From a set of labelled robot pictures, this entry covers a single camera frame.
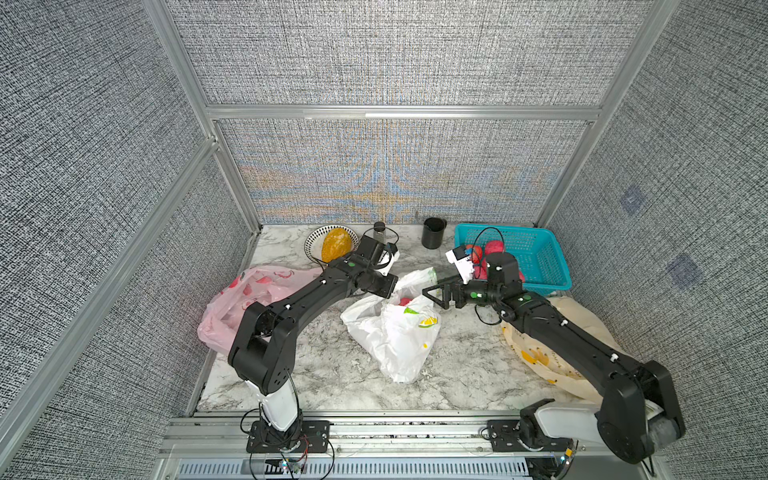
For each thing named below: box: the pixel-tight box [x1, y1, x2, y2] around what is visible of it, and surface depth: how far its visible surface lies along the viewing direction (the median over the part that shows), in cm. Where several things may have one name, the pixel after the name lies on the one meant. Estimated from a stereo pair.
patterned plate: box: [304, 224, 360, 264], surface depth 116 cm
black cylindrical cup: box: [421, 217, 447, 249], surface depth 113 cm
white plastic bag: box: [341, 267, 442, 384], surface depth 80 cm
